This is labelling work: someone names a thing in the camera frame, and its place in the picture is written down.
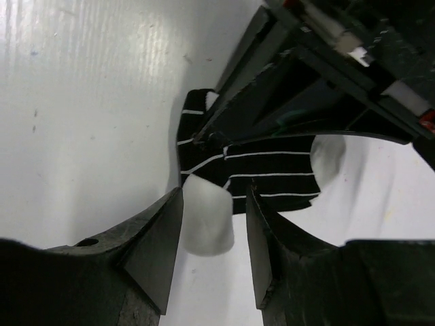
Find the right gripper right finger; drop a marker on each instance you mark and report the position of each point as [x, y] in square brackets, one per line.
[301, 280]

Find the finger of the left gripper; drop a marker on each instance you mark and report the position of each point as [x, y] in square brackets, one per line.
[260, 60]
[295, 95]

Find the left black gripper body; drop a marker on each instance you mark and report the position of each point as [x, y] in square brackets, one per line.
[357, 68]

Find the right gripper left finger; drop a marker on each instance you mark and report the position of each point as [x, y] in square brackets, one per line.
[121, 276]

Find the black white-striped sock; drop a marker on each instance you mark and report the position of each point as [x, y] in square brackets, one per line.
[288, 172]

